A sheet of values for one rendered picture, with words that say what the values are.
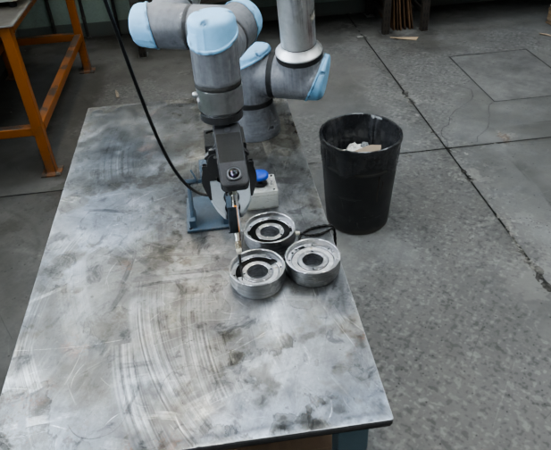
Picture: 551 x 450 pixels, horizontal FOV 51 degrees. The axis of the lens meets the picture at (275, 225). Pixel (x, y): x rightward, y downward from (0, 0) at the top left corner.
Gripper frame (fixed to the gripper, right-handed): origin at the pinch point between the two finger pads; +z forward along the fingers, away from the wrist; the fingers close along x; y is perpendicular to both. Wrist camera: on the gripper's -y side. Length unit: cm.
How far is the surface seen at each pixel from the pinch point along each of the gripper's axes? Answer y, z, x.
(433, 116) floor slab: 202, 94, -123
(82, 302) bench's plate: -4.0, 13.2, 29.9
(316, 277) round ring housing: -8.9, 9.9, -13.6
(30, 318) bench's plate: -6.5, 13.2, 38.8
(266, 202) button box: 18.9, 11.5, -7.8
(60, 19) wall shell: 402, 78, 115
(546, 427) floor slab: 3, 93, -85
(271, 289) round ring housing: -9.7, 10.8, -5.2
